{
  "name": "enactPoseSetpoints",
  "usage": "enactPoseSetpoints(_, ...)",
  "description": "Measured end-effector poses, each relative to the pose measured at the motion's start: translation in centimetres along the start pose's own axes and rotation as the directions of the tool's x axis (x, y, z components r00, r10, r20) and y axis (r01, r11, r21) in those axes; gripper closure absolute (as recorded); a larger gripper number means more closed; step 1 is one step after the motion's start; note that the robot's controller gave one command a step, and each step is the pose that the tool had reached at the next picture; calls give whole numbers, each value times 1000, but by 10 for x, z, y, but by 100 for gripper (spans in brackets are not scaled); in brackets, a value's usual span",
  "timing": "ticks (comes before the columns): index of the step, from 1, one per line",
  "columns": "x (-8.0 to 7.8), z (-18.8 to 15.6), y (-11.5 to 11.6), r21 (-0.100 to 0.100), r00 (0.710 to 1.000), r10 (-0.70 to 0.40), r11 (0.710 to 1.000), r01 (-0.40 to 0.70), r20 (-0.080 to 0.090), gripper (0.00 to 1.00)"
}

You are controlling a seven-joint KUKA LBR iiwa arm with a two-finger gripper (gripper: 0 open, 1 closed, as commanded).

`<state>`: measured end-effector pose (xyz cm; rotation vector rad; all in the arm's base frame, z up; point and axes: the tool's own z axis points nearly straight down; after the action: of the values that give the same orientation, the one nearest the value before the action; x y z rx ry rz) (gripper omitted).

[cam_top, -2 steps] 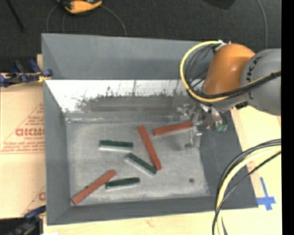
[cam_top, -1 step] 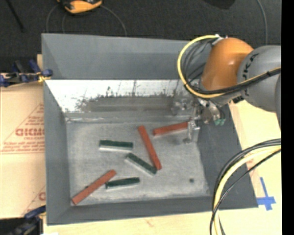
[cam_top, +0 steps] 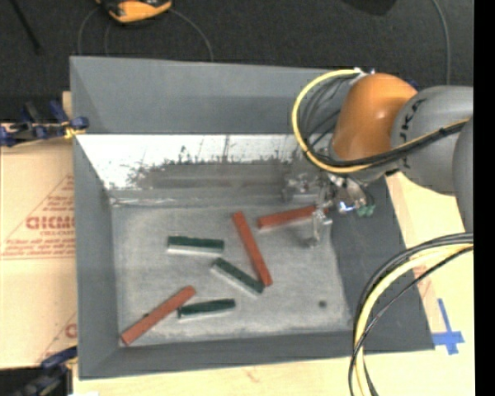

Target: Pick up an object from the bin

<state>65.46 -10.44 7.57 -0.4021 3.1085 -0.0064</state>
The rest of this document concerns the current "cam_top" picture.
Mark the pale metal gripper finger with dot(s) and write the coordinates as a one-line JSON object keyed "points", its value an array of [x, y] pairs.
{"points": [[299, 188], [319, 223]]}

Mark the red-brown flat block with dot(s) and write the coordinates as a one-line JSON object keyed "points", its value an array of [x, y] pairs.
{"points": [[284, 218], [158, 315], [251, 250]]}

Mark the dark green flat block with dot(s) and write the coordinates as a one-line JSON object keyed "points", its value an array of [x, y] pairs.
{"points": [[206, 307], [196, 243], [237, 275]]}

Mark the grey metal bin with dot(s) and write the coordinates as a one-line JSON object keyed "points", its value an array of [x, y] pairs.
{"points": [[148, 97]]}

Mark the brown cardboard board red print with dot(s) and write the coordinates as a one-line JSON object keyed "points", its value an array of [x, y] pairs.
{"points": [[33, 287]]}

